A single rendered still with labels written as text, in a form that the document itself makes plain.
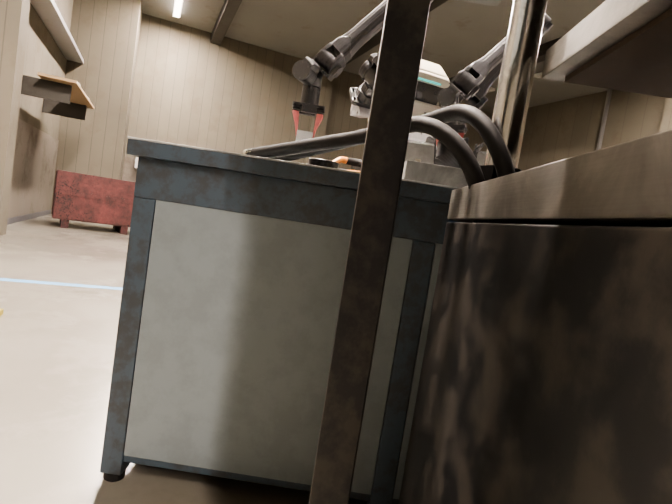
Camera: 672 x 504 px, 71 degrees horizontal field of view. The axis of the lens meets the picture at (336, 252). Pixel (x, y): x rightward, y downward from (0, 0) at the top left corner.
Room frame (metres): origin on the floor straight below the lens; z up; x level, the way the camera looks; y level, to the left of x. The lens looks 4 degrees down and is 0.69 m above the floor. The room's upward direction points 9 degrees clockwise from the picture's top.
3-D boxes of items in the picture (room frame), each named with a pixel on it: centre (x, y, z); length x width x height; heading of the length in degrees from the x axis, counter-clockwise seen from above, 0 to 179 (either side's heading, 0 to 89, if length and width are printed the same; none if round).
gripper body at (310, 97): (1.51, 0.15, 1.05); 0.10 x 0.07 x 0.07; 94
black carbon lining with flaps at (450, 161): (1.43, -0.28, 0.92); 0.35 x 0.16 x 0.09; 0
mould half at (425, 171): (1.41, -0.27, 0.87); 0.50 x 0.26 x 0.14; 0
